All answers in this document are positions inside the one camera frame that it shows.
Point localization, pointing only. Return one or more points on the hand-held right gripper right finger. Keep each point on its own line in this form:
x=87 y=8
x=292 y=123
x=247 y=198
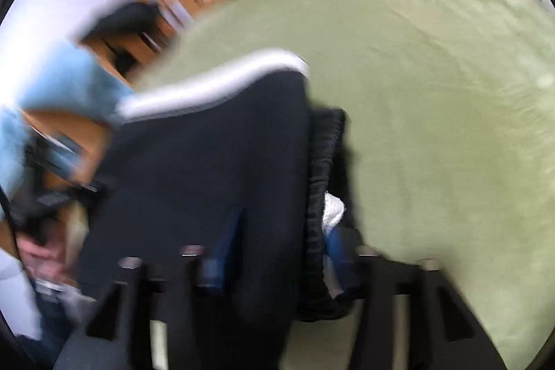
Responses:
x=340 y=264

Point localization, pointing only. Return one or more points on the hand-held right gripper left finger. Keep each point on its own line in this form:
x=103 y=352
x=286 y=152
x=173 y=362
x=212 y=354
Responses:
x=217 y=264

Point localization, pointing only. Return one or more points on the black white-striped track pants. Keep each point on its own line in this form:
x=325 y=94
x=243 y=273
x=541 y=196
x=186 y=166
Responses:
x=195 y=162

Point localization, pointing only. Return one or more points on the person's left hand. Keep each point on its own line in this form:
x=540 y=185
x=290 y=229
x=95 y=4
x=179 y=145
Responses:
x=47 y=257

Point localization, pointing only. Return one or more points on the light blue cloth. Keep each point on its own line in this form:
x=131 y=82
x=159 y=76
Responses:
x=69 y=79

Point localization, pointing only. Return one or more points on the person's blue jeans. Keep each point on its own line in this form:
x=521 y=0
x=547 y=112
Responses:
x=56 y=322

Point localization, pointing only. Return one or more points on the wooden chair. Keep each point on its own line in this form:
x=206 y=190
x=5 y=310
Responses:
x=117 y=53

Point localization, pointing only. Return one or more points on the green fleece blanket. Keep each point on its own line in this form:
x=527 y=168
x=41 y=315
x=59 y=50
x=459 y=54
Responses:
x=425 y=101

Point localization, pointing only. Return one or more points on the black cloth bag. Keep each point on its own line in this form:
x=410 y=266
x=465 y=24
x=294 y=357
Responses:
x=123 y=21

